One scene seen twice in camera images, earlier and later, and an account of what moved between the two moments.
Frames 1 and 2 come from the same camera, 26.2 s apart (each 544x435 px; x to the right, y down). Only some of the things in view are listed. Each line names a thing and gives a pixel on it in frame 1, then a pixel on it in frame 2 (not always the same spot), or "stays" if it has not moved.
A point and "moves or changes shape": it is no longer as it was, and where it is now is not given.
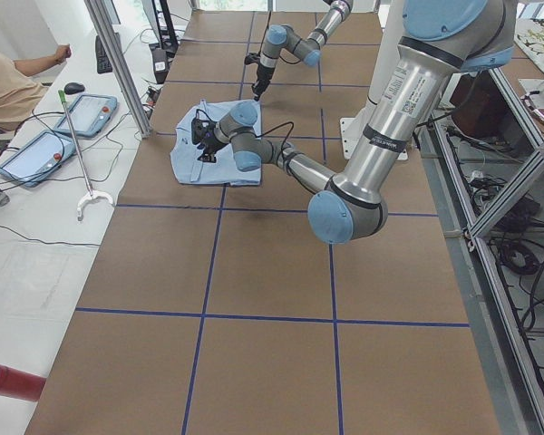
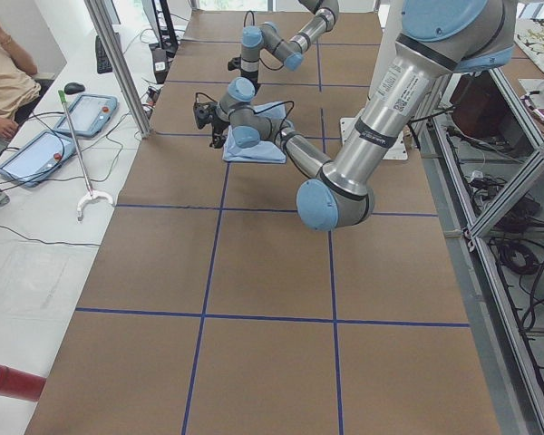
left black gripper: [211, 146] → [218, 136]
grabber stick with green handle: [91, 194] stays
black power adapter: [160, 64] stays
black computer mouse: [73, 88] stays
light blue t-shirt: [188, 169] moves or changes shape
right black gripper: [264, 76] → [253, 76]
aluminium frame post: [122, 63] stays
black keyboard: [103, 63] stays
